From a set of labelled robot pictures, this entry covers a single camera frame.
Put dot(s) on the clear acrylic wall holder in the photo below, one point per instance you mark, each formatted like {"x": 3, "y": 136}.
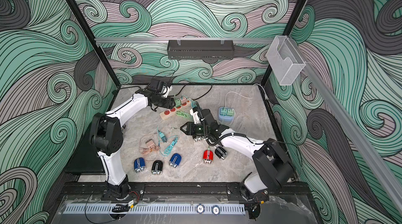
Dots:
{"x": 285, "y": 59}

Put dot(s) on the teal USB charger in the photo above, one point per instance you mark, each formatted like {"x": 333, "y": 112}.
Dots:
{"x": 162, "y": 137}

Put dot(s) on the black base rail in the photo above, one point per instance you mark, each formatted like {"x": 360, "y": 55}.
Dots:
{"x": 232, "y": 191}

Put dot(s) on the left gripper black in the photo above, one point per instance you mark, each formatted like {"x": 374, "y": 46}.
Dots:
{"x": 169, "y": 103}

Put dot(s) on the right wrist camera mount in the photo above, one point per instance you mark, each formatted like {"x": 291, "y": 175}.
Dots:
{"x": 194, "y": 113}

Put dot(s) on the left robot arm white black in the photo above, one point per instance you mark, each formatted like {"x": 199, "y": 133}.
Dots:
{"x": 107, "y": 138}

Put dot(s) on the perforated white cable duct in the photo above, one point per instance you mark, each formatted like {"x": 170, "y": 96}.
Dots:
{"x": 161, "y": 208}

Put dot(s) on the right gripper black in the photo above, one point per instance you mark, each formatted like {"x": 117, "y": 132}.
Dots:
{"x": 190, "y": 128}

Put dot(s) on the beige power strip red sockets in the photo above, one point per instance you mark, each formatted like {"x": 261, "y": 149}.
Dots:
{"x": 184, "y": 107}

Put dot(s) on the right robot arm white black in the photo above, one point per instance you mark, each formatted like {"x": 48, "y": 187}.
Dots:
{"x": 273, "y": 166}

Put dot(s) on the pink usb charger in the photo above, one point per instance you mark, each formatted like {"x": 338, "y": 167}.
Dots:
{"x": 151, "y": 144}
{"x": 184, "y": 99}

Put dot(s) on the black wall shelf tray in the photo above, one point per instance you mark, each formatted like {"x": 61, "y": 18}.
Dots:
{"x": 200, "y": 49}

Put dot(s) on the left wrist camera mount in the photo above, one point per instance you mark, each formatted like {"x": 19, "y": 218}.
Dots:
{"x": 159, "y": 87}

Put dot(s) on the green USB charger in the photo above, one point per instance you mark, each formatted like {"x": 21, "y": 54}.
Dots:
{"x": 178, "y": 102}

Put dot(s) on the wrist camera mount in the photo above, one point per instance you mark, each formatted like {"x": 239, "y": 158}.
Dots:
{"x": 194, "y": 113}
{"x": 159, "y": 87}

